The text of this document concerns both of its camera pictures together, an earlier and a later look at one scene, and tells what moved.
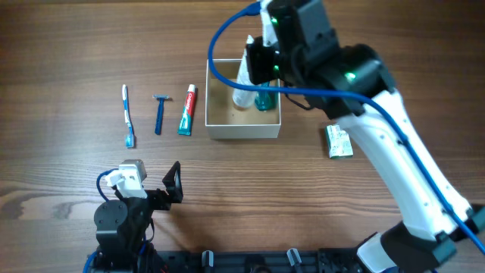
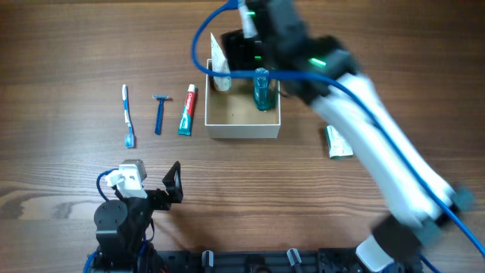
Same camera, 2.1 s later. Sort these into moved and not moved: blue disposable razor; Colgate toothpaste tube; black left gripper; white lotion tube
Moved: white lotion tube
Not moved: Colgate toothpaste tube; blue disposable razor; black left gripper
